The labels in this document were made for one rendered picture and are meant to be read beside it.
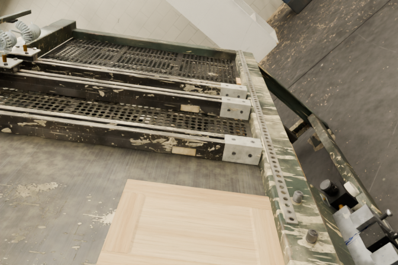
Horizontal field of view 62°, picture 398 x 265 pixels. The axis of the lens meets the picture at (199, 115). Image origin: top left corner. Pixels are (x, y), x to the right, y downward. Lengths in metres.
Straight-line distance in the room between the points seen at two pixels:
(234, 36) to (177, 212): 3.99
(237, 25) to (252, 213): 3.91
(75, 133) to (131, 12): 5.30
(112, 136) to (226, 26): 3.71
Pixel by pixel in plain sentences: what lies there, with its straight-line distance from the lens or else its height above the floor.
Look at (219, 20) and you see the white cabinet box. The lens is 4.67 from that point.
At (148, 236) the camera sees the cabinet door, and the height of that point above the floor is 1.15.
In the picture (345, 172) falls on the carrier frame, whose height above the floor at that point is 0.18.
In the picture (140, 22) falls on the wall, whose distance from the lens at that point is 6.37.
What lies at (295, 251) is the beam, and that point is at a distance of 0.84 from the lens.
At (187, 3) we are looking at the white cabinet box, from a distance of 4.66.
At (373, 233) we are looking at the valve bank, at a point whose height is 0.76.
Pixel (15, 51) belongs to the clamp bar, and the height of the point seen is 1.85.
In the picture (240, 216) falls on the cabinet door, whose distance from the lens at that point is 0.92.
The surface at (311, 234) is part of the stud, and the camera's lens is 0.85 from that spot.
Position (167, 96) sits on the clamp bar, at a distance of 1.41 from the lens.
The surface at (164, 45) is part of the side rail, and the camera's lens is 2.29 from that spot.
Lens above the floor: 1.43
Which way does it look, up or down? 15 degrees down
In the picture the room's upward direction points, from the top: 52 degrees counter-clockwise
